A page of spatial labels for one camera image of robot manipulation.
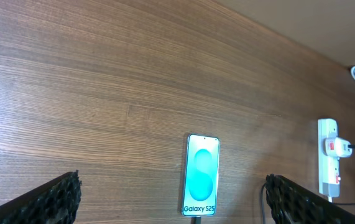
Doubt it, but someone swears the black USB charging cable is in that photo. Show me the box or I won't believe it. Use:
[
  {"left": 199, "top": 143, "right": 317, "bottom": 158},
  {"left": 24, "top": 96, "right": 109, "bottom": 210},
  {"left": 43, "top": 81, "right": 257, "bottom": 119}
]
[{"left": 192, "top": 144, "right": 355, "bottom": 224}]

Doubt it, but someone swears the blue Galaxy smartphone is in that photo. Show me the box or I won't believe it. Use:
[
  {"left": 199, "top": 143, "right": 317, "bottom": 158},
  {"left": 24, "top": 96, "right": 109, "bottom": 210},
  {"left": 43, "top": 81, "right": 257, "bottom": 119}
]
[{"left": 182, "top": 134, "right": 220, "bottom": 217}]

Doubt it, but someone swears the white power strip socket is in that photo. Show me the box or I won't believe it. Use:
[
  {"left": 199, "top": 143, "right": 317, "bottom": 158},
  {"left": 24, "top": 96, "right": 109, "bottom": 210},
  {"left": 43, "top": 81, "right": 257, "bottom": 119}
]
[{"left": 318, "top": 118, "right": 340, "bottom": 197}]

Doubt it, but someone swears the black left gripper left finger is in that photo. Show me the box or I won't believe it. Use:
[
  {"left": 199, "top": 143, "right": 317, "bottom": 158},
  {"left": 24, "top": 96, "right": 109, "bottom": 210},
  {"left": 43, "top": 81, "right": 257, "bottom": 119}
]
[{"left": 0, "top": 170, "right": 81, "bottom": 224}]

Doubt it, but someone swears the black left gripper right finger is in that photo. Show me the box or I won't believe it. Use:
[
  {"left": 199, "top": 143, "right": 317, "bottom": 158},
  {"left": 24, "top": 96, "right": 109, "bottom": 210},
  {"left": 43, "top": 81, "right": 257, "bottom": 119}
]
[{"left": 264, "top": 174, "right": 355, "bottom": 224}]

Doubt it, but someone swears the white USB charger plug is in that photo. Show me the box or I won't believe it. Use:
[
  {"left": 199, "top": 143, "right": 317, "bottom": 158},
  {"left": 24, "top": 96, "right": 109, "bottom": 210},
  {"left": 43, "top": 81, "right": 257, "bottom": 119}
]
[{"left": 325, "top": 137, "right": 353, "bottom": 158}]

